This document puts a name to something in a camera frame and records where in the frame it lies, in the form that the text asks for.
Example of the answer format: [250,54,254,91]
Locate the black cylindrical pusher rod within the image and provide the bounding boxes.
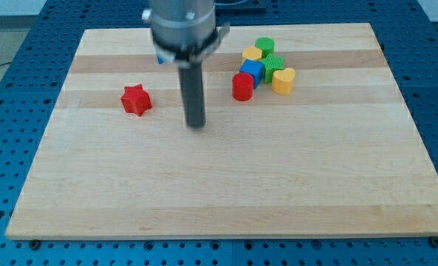
[178,64,206,129]

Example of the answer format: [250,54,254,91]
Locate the red star block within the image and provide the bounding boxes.
[120,83,152,117]

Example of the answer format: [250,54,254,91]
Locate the blue block behind arm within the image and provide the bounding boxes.
[157,55,165,64]

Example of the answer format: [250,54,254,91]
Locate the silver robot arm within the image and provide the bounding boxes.
[142,0,230,129]

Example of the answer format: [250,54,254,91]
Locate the blue cube block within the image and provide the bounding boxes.
[239,59,264,89]

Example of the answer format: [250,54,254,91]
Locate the green star block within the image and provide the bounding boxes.
[259,53,284,83]

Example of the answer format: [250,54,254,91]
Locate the red cylinder block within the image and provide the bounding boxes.
[232,72,254,101]

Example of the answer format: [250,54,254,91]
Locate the yellow pentagon block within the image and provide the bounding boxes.
[242,46,262,63]

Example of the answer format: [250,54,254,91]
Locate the green cylinder block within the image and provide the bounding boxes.
[255,36,275,58]

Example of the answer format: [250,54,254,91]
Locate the yellow heart block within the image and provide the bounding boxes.
[271,67,295,95]

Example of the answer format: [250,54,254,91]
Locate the light wooden board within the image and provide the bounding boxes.
[6,23,438,240]

